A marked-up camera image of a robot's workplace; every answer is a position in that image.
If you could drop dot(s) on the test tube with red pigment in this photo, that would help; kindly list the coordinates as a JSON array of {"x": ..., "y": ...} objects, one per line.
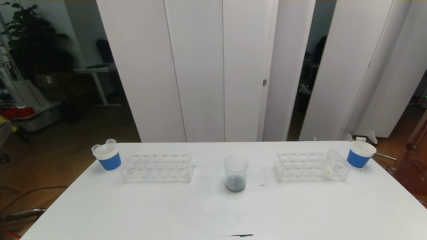
[
  {"x": 361, "y": 141},
  {"x": 110, "y": 143}
]

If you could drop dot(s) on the test tube with blue pigment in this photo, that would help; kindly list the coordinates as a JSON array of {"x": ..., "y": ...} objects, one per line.
[{"x": 96, "y": 148}]

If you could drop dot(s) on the clear acrylic test tube rack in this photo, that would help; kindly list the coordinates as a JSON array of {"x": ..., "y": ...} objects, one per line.
[
  {"x": 163, "y": 166},
  {"x": 308, "y": 166}
]

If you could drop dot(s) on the clear plastic beaker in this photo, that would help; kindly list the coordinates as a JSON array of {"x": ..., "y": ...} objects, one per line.
[{"x": 236, "y": 185}]

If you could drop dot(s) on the test tube with pale yellow pigment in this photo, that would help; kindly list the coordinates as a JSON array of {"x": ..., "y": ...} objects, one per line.
[{"x": 328, "y": 170}]

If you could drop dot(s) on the white partition panel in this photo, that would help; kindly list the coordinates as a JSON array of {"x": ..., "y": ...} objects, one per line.
[
  {"x": 200, "y": 66},
  {"x": 140, "y": 66},
  {"x": 245, "y": 66},
  {"x": 287, "y": 66},
  {"x": 403, "y": 83},
  {"x": 376, "y": 66},
  {"x": 343, "y": 66}
]

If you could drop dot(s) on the paper cup with blue band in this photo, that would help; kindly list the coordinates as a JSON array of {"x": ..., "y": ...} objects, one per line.
[
  {"x": 110, "y": 160},
  {"x": 357, "y": 159}
]

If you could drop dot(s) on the white standing desk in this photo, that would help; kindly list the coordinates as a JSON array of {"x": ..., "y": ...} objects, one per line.
[{"x": 96, "y": 69}]

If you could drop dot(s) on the black backpack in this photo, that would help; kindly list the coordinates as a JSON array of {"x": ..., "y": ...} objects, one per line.
[{"x": 104, "y": 50}]

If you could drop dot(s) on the white partition foot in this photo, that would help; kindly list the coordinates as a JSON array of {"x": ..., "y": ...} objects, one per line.
[{"x": 369, "y": 136}]

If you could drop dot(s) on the brown cardboard box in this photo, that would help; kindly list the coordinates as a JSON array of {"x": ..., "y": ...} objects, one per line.
[{"x": 50, "y": 81}]

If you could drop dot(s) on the grey metal rod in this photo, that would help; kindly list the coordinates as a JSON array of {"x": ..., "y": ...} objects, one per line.
[{"x": 385, "y": 156}]

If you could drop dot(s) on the white machine base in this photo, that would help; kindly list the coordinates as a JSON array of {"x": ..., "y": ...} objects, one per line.
[{"x": 36, "y": 100}]

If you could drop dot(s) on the dark green potted plant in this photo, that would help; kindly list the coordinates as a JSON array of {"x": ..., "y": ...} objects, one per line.
[{"x": 30, "y": 40}]

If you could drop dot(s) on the yellow tool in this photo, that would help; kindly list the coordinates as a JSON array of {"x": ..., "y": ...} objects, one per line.
[{"x": 13, "y": 128}]

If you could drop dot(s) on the brown metal stand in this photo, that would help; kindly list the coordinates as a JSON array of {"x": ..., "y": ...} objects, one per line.
[{"x": 413, "y": 176}]

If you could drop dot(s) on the metal chair leg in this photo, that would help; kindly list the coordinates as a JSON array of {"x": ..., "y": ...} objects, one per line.
[{"x": 26, "y": 213}]

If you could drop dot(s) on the white machine column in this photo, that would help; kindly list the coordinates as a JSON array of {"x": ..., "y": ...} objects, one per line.
[{"x": 8, "y": 73}]

